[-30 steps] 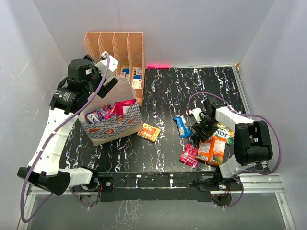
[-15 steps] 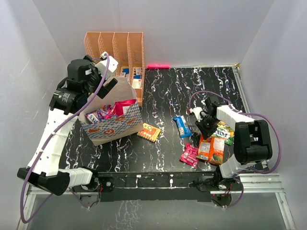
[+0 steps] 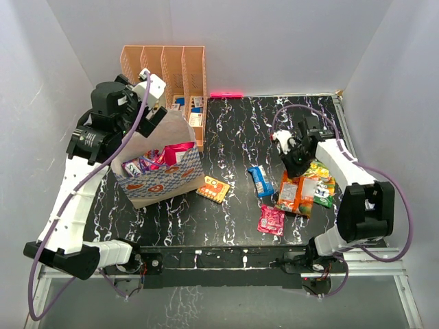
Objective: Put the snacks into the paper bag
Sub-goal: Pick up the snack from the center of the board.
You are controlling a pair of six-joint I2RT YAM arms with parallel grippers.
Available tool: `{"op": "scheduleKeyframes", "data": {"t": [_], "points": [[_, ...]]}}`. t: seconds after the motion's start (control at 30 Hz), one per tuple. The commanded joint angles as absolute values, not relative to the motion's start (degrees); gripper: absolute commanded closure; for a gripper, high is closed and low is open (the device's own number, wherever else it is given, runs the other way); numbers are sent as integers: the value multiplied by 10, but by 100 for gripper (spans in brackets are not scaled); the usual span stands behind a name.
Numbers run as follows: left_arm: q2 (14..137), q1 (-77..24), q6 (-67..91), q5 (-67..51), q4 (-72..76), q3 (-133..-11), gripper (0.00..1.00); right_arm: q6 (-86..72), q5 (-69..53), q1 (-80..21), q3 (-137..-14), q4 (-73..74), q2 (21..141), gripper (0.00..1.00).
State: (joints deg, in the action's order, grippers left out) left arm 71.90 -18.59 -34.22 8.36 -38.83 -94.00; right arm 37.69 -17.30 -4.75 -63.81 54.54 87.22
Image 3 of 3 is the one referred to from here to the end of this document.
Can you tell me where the magenta silver snack bag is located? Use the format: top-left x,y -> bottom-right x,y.
150,142 -> 194,170

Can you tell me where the white checkered paper bag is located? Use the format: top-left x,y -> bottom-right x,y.
111,110 -> 205,209

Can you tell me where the orange Fox's candy bag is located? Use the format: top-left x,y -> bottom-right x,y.
276,171 -> 318,217

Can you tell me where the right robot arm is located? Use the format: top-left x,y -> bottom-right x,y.
271,116 -> 395,272

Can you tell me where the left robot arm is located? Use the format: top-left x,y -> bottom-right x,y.
23,69 -> 167,280

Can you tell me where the green Fox's candy bag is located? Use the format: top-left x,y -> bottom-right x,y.
303,160 -> 335,208

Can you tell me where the white card with red logo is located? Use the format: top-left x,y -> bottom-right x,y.
189,112 -> 204,127

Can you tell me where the blue wafer bar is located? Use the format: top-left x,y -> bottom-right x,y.
248,165 -> 274,198

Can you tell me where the red white box right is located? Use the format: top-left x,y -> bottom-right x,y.
193,96 -> 204,108

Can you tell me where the orange plastic file organizer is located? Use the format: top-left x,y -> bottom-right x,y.
120,45 -> 209,152

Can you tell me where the pink marker strip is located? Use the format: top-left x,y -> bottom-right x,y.
210,93 -> 243,99

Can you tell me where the pink candy pack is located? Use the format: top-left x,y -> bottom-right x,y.
257,205 -> 285,236

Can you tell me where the orange cracker pack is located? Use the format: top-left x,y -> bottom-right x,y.
196,175 -> 230,204

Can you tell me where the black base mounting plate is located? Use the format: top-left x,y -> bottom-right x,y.
105,245 -> 346,293

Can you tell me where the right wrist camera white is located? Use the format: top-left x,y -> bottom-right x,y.
270,130 -> 296,155

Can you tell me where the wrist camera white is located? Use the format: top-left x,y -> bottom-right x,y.
270,130 -> 296,155
132,68 -> 166,108

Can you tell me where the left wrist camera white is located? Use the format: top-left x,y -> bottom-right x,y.
132,68 -> 166,108

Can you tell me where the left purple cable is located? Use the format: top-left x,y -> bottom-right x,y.
27,71 -> 152,321

